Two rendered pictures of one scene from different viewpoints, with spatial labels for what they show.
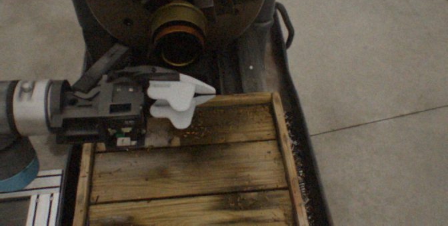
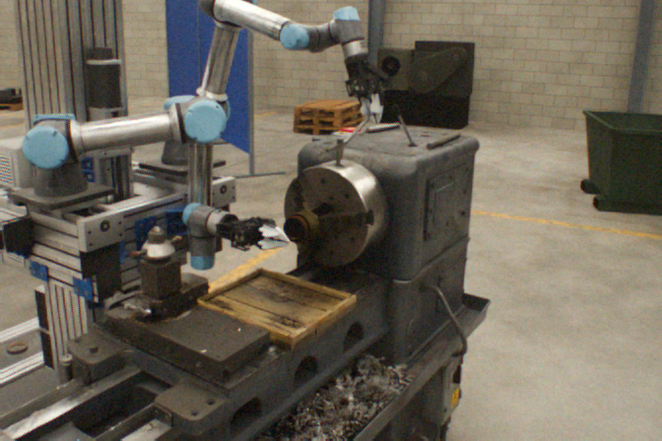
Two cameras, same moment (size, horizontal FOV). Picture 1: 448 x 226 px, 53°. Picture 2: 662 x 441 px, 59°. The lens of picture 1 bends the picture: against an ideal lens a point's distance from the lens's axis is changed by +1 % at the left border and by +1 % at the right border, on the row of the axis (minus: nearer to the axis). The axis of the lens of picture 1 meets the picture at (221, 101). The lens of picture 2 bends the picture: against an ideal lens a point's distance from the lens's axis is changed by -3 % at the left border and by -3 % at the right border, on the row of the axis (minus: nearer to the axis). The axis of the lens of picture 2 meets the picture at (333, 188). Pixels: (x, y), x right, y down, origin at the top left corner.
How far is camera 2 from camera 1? 1.24 m
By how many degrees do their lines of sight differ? 47
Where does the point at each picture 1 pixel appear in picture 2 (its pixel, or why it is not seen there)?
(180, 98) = (268, 232)
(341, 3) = (630, 405)
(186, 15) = (305, 215)
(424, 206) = not seen: outside the picture
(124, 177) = (243, 294)
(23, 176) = (202, 260)
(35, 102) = (218, 215)
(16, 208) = not seen: hidden behind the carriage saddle
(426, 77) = not seen: outside the picture
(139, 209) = (236, 304)
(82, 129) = (227, 231)
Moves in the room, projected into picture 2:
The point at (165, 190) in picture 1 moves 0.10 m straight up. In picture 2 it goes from (255, 304) to (254, 271)
